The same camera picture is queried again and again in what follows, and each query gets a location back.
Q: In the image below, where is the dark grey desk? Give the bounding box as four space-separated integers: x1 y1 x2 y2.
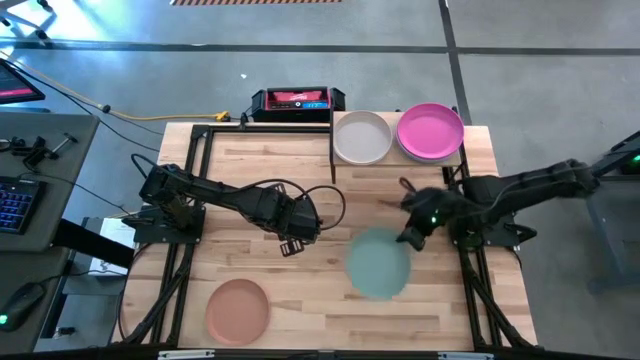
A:
0 112 101 253
0 247 71 356

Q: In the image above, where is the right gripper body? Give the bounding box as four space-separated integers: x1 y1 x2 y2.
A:
399 187 454 236

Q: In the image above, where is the black computer mouse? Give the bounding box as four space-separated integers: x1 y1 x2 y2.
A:
0 281 47 333

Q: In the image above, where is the black aluminium rig frame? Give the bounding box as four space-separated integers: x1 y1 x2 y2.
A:
112 122 539 360

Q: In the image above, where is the terracotta plate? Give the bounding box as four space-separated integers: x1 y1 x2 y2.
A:
205 278 272 347

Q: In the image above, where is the yellow extension cord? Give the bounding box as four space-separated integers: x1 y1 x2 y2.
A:
0 47 232 124

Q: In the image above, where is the green plate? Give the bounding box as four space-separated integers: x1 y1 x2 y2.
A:
345 227 412 301

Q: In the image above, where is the purple plate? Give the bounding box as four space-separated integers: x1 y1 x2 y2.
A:
399 152 454 165

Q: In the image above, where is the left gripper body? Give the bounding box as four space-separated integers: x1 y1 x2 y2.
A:
277 199 322 244

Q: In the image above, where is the backlit keyboard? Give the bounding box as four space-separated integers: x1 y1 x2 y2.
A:
0 174 45 236

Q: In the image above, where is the silver metal bracket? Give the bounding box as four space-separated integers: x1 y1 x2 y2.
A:
157 349 216 360
437 351 496 360

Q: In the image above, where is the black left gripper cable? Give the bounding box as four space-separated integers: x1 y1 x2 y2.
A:
249 177 347 232

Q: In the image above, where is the light grey plate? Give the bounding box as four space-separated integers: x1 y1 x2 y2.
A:
332 109 394 166

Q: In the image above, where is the red and black tool box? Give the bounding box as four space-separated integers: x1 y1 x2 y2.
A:
249 85 347 124

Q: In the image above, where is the black clamp tool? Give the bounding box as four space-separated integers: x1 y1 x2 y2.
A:
0 132 80 172

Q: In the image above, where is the white paper sheet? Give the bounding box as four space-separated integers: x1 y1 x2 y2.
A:
88 217 137 277

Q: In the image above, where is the black flat bar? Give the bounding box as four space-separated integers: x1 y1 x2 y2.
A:
51 218 137 270

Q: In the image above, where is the magenta plate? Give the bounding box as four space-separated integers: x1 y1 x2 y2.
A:
395 102 466 162

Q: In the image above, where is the computer monitor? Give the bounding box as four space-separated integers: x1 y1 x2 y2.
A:
0 58 46 105

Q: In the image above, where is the grey metal cart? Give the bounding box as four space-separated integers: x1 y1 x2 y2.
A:
551 129 640 294

